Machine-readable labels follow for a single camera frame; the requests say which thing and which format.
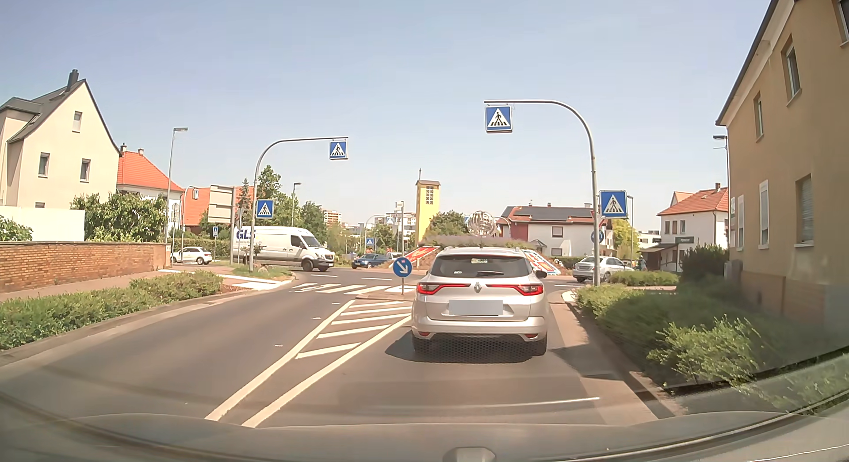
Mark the yellow tower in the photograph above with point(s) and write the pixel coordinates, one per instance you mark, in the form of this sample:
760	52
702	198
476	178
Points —
427	203

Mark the roundabout island with flower bank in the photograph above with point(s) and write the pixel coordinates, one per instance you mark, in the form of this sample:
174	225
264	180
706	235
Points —
431	250

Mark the blue keep right arrow sign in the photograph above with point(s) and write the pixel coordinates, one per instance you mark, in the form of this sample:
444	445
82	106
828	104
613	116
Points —
402	268

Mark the metal globe sculpture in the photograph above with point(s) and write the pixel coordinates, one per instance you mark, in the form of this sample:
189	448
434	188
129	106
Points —
480	222

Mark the dark blue car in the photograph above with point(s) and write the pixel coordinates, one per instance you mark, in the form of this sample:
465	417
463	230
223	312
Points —
369	260

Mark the kerbed traffic island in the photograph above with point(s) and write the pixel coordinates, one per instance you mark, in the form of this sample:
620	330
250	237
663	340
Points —
385	295

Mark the silver estate car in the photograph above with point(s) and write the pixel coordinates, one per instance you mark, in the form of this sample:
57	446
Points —
480	296

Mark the white house with dark roof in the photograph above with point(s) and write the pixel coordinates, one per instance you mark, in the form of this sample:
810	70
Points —
554	228

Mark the group of trees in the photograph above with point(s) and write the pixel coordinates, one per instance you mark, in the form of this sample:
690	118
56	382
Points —
292	213

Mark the white van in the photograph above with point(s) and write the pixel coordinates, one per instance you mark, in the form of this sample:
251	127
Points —
285	246

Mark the road markings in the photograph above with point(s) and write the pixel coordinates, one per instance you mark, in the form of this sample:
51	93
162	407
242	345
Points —
312	339

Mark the grass verge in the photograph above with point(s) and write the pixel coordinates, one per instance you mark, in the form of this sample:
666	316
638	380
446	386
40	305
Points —
262	272

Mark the silver parked car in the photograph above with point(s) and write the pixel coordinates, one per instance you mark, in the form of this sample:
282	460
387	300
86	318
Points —
600	268

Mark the billboard on posts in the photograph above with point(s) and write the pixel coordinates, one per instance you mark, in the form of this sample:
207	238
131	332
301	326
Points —
221	207

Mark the car's own bonnet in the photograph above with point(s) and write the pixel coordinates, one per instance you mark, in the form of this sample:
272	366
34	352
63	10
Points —
424	439

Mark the pavement beside hedge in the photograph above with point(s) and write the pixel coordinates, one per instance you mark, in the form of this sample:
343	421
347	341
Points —
600	362

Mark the white small car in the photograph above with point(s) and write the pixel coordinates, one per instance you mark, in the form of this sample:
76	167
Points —
192	255

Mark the white house with orange roof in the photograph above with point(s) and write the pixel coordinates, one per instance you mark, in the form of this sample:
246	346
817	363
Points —
693	226

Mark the grey asphalt road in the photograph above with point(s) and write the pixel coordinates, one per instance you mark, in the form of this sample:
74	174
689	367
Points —
179	356

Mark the green bushes bed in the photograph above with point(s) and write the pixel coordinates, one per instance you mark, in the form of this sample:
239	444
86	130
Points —
690	329

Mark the large green bush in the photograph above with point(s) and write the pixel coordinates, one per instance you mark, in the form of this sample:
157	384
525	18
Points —
123	216

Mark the low green hedge strip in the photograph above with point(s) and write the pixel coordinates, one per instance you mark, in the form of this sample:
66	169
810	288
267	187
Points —
93	303

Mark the paved pavement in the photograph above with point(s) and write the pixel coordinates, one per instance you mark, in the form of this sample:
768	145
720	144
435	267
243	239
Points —
79	284

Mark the beige rendered house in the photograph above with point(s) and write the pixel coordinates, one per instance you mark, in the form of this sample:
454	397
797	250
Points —
789	183

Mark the cream house with dark roof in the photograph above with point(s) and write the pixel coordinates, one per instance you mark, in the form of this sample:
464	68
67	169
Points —
56	150

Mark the lamp post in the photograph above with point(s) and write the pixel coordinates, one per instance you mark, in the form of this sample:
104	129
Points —
170	183
294	200

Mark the red brick wall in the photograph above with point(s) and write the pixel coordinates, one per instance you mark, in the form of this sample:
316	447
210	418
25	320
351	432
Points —
73	262

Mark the white wall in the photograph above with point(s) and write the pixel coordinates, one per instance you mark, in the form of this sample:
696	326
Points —
46	224

